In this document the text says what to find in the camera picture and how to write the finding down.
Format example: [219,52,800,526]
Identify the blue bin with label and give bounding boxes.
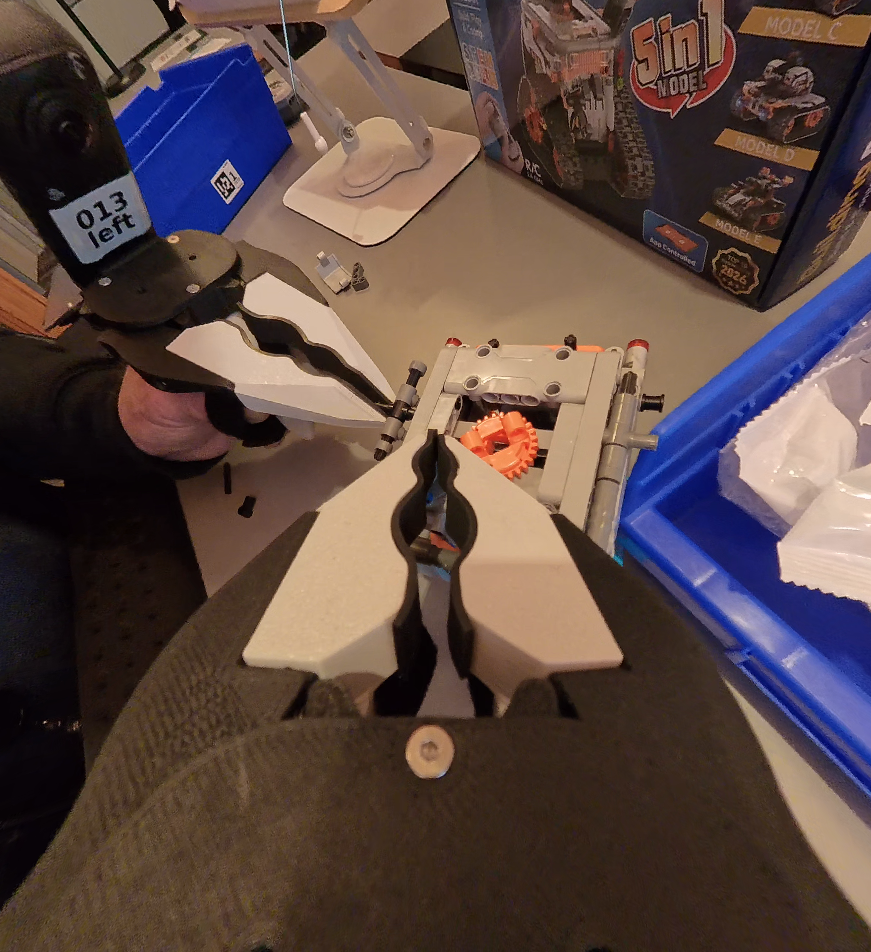
[109,42,296,239]

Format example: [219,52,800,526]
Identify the person's left forearm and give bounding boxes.
[0,313,225,522]

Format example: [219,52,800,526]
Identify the person's blue trousers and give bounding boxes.
[0,499,91,893]

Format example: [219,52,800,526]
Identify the person's left hand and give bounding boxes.
[119,368,285,467]

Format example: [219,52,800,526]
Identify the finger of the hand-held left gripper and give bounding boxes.
[164,319,406,435]
[239,271,399,410]

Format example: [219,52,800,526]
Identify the white stand base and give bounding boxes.
[250,15,482,248]

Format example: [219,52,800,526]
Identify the grey toy brick model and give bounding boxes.
[376,335,664,560]

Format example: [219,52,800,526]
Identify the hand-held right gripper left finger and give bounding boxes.
[242,432,436,694]

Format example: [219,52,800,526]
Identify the robot kit box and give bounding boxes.
[448,0,871,312]

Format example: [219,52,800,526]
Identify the blue plastic bin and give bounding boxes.
[619,224,871,837]

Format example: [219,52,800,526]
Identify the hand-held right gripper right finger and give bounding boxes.
[442,435,627,696]

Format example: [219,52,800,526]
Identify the clear plastic bags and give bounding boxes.
[718,316,871,658]

